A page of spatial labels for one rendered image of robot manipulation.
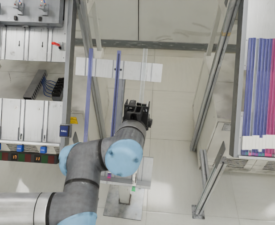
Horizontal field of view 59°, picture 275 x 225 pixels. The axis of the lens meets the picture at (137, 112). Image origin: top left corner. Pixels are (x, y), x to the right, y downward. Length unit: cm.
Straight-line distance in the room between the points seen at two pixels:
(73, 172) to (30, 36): 85
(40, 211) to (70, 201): 6
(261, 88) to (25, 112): 106
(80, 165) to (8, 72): 139
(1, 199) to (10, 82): 127
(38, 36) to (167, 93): 150
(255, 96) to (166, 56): 188
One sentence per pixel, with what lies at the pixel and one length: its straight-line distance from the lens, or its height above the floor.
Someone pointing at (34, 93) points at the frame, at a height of 65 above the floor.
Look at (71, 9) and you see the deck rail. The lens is 124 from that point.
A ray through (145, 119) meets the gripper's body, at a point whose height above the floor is 111.
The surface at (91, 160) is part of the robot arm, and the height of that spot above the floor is 117.
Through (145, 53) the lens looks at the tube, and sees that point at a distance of 83.
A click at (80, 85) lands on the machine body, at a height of 62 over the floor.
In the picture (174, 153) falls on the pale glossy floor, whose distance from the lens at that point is 198.
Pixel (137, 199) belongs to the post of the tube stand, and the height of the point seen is 1.
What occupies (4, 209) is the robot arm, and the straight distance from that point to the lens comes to 56.
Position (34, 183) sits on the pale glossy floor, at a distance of 198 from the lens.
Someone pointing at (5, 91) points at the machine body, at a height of 62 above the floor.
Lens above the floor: 163
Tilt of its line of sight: 47 degrees down
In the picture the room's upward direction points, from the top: straight up
